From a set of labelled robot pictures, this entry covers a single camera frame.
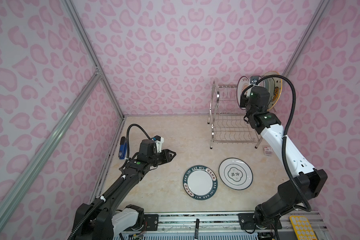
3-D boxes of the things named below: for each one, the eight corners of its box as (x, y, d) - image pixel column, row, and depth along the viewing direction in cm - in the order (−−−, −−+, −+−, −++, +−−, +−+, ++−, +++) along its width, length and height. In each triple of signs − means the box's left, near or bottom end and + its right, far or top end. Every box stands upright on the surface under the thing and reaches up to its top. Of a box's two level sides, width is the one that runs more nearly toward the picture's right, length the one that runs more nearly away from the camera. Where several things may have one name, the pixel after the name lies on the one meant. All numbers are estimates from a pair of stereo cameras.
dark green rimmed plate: (183, 200, 82) (183, 199, 80) (183, 166, 95) (183, 165, 93) (219, 200, 82) (219, 199, 80) (214, 166, 94) (215, 165, 93)
